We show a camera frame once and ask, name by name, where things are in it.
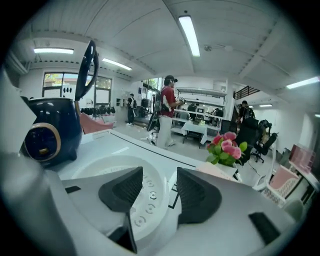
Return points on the dark blue rice cooker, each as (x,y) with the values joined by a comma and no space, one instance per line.
(62,117)

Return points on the pink plastic basket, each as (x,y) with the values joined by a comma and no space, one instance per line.
(92,123)
(282,182)

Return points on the table with white cloth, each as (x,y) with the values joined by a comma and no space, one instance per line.
(195,128)

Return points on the long ceiling light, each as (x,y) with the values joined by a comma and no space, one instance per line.
(116,63)
(303,83)
(189,35)
(53,51)

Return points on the pink storage box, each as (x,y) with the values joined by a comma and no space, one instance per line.
(301,156)

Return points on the black office chair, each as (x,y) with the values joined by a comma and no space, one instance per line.
(247,132)
(265,146)

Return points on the white metal shelf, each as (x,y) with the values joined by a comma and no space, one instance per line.
(200,100)

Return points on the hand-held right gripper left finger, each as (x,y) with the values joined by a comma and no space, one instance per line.
(117,192)

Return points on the dark framed window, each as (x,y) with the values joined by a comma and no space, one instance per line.
(53,81)

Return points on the pink flowers in white pot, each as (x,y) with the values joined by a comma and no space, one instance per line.
(226,147)

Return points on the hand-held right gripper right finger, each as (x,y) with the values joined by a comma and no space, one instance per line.
(197,197)

